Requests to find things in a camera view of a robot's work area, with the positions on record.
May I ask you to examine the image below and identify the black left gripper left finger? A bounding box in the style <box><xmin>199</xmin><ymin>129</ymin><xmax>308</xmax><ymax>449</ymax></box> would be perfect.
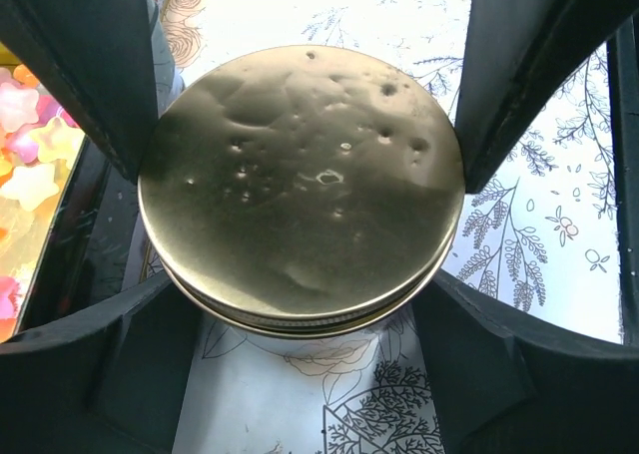
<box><xmin>1</xmin><ymin>273</ymin><xmax>202</xmax><ymax>453</ymax></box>

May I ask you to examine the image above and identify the black metal base rail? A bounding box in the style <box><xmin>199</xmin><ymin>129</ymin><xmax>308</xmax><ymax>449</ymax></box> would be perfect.
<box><xmin>607</xmin><ymin>15</ymin><xmax>638</xmax><ymax>346</ymax></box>

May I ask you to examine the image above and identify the tin of gummy candies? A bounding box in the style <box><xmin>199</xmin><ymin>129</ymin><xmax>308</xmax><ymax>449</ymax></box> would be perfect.
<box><xmin>1</xmin><ymin>48</ymin><xmax>139</xmax><ymax>340</ymax></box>

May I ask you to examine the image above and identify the gold round jar lid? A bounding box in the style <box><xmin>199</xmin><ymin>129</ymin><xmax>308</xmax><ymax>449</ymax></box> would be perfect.
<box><xmin>137</xmin><ymin>45</ymin><xmax>465</xmax><ymax>339</ymax></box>

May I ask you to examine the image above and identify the clear glass jar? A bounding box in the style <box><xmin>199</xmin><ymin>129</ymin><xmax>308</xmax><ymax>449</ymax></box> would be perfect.
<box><xmin>233</xmin><ymin>318</ymin><xmax>389</xmax><ymax>358</ymax></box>

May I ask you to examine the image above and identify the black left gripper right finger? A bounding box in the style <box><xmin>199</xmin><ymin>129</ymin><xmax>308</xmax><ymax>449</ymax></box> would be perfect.
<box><xmin>412</xmin><ymin>271</ymin><xmax>638</xmax><ymax>453</ymax></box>

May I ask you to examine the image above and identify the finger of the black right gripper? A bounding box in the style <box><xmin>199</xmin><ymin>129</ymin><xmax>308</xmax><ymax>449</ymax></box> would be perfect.
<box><xmin>1</xmin><ymin>0</ymin><xmax>159</xmax><ymax>182</ymax></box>
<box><xmin>455</xmin><ymin>0</ymin><xmax>638</xmax><ymax>194</ymax></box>

